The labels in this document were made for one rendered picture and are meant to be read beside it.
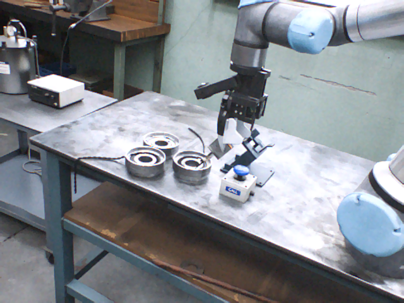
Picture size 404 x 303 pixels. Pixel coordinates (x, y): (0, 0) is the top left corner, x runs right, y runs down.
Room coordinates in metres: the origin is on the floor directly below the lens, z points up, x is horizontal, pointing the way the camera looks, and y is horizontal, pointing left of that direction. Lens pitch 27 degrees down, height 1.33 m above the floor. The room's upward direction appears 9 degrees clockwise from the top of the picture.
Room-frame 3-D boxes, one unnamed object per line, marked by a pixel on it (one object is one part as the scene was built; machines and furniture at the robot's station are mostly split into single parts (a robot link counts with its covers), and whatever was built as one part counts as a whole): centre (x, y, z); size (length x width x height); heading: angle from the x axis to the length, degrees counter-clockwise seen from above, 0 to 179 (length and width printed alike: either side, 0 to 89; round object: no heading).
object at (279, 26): (0.75, -0.15, 1.23); 0.11 x 0.11 x 0.08; 48
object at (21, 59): (1.54, 0.78, 0.83); 0.41 x 0.19 x 0.30; 71
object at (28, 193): (1.52, 0.81, 0.34); 0.67 x 0.46 x 0.68; 71
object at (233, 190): (0.81, -0.10, 0.82); 0.08 x 0.07 x 0.05; 67
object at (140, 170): (0.86, 0.15, 0.82); 0.10 x 0.10 x 0.04
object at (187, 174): (0.88, 0.03, 0.82); 0.10 x 0.10 x 0.04
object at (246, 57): (0.81, -0.06, 1.15); 0.08 x 0.08 x 0.05
